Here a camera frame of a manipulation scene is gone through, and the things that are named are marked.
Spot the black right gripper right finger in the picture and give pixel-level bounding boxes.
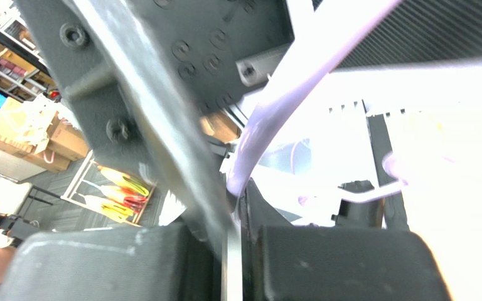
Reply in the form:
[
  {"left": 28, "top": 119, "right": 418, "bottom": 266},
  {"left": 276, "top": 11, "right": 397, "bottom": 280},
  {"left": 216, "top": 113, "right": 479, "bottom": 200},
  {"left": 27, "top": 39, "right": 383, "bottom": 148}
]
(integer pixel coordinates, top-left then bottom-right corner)
[{"left": 240, "top": 181, "right": 451, "bottom": 300}]

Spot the lilac plastic hanger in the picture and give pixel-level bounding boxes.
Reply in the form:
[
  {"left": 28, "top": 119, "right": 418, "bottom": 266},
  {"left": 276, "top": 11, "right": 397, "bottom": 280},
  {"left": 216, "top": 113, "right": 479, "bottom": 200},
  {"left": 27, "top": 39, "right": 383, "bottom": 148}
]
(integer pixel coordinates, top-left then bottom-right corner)
[{"left": 227, "top": 1, "right": 400, "bottom": 198}]

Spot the storage shelf with goods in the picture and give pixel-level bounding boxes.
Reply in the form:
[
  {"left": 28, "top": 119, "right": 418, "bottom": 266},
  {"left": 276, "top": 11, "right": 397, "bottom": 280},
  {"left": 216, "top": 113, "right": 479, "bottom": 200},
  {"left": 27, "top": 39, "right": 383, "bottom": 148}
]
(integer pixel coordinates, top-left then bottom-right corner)
[{"left": 0, "top": 1, "right": 61, "bottom": 102}]

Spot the cardboard boxes pile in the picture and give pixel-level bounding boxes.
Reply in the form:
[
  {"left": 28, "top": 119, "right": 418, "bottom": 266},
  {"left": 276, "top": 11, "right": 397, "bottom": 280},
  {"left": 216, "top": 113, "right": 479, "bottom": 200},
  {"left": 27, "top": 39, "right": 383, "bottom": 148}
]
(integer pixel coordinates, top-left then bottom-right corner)
[{"left": 0, "top": 97, "right": 89, "bottom": 173}]

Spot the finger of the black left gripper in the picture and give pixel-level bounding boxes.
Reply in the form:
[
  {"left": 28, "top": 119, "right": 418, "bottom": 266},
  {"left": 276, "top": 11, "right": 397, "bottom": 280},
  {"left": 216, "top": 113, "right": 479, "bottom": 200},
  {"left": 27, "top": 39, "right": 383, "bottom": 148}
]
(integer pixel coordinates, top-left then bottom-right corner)
[
  {"left": 339, "top": 1, "right": 482, "bottom": 68},
  {"left": 16, "top": 1, "right": 294, "bottom": 251}
]

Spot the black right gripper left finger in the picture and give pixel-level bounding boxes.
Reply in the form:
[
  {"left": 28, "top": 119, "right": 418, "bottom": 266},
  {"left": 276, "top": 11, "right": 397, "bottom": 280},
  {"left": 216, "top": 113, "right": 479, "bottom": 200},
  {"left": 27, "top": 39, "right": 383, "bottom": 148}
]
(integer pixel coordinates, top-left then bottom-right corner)
[{"left": 0, "top": 223, "right": 220, "bottom": 301}]

